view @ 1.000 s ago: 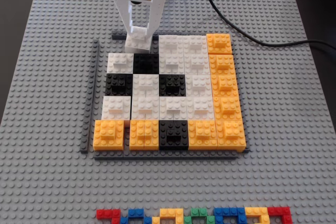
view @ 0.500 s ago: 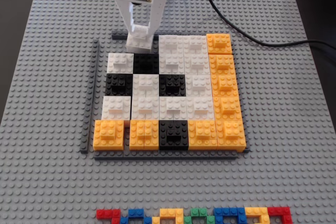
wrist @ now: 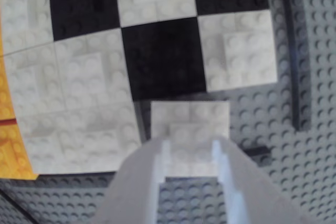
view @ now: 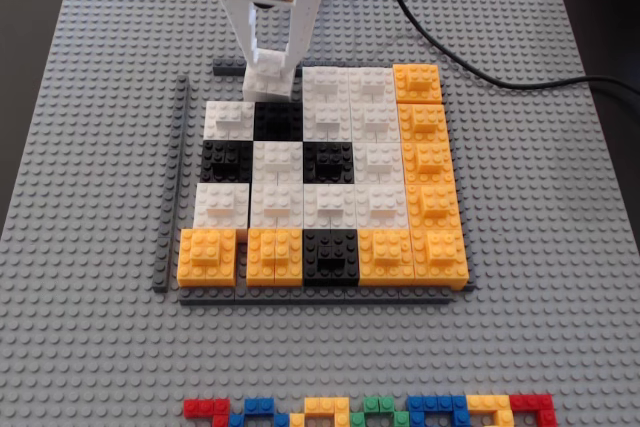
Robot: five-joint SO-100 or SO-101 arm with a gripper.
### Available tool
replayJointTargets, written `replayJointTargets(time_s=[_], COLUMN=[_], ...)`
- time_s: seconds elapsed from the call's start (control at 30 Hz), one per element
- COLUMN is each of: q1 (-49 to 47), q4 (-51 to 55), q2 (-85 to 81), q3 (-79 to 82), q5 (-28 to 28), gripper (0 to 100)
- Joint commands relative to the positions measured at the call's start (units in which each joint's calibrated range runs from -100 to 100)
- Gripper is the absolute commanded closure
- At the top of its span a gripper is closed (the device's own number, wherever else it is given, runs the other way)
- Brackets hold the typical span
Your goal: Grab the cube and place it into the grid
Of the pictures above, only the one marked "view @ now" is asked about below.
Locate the green Lego brick letter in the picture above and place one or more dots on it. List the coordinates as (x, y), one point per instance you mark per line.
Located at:
(380, 405)

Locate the red Lego brick letter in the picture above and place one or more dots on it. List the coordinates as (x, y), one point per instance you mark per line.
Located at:
(200, 408)
(535, 403)

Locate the blue Lego brick letter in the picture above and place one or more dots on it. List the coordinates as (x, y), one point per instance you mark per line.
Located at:
(260, 406)
(435, 404)

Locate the white Lego cube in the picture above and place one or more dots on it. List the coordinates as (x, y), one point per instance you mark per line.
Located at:
(378, 162)
(325, 84)
(382, 204)
(267, 82)
(277, 162)
(276, 204)
(230, 119)
(330, 204)
(327, 119)
(220, 204)
(375, 119)
(372, 84)

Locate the yellow Lego brick letter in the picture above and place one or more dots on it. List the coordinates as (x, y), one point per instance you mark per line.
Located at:
(325, 406)
(487, 403)

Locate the black Lego cube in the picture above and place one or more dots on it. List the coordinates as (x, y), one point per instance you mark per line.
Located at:
(330, 257)
(225, 162)
(327, 162)
(277, 119)

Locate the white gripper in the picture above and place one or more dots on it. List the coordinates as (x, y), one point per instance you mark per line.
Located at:
(306, 29)

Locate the short dark grey Lego strip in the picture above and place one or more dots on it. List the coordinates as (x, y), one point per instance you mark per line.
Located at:
(227, 68)

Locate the orange Lego cube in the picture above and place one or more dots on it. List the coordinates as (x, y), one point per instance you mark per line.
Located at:
(434, 206)
(427, 162)
(386, 254)
(275, 254)
(440, 254)
(417, 82)
(207, 254)
(422, 122)

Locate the grey Lego baseplate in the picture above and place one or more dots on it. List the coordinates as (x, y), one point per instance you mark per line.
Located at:
(100, 147)

